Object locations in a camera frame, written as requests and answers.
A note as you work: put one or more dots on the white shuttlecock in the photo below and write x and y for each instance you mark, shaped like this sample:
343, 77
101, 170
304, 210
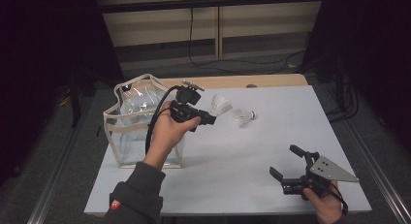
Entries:
244, 116
221, 104

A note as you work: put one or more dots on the clear plastic bag beige trim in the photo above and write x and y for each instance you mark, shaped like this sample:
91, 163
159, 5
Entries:
129, 127

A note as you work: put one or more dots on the person's right hand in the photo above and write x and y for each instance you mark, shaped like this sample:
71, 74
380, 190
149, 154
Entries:
328, 208

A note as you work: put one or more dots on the aluminium floor rail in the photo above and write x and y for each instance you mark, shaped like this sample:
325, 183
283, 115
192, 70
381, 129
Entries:
376, 167
55, 182

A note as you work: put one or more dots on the person's left hand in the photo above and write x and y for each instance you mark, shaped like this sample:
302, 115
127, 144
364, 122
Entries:
169, 133

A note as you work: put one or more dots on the dark curtain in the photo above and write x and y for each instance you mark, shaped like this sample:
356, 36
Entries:
381, 39
38, 56

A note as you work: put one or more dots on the dark round table grommet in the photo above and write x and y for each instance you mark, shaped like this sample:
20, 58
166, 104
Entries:
251, 86

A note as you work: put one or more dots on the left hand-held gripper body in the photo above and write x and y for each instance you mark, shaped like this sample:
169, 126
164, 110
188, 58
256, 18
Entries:
185, 112

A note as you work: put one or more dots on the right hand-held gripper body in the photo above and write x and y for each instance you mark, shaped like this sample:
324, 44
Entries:
329, 170

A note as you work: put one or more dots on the black metal stand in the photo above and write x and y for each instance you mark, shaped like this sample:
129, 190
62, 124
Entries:
341, 88
75, 101

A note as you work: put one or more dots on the small black stick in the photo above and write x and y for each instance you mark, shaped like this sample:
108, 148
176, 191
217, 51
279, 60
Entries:
98, 131

